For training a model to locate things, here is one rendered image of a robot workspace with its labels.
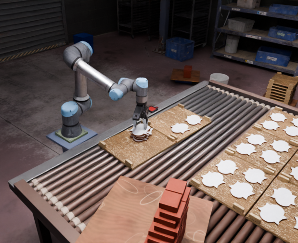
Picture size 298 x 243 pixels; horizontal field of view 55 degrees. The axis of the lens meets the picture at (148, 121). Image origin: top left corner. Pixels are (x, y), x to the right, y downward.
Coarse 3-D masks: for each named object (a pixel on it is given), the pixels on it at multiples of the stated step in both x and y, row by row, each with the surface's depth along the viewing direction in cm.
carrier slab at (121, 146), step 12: (156, 132) 210; (108, 144) 196; (120, 144) 196; (132, 144) 197; (144, 144) 197; (156, 144) 197; (168, 144) 198; (120, 156) 185; (132, 156) 185; (144, 156) 186; (132, 168) 176
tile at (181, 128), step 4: (176, 124) 218; (180, 124) 218; (184, 124) 218; (172, 128) 213; (176, 128) 213; (180, 128) 213; (184, 128) 213; (172, 132) 210; (176, 132) 209; (180, 132) 209; (184, 132) 211
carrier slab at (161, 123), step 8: (168, 112) 235; (176, 112) 236; (184, 112) 236; (192, 112) 236; (152, 120) 224; (160, 120) 225; (168, 120) 225; (176, 120) 225; (152, 128) 216; (160, 128) 215; (168, 128) 215; (192, 128) 216; (200, 128) 217; (184, 136) 206
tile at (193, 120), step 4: (188, 116) 229; (192, 116) 229; (196, 116) 229; (184, 120) 224; (188, 120) 224; (192, 120) 224; (196, 120) 224; (200, 120) 224; (192, 124) 219; (196, 124) 220; (200, 124) 220
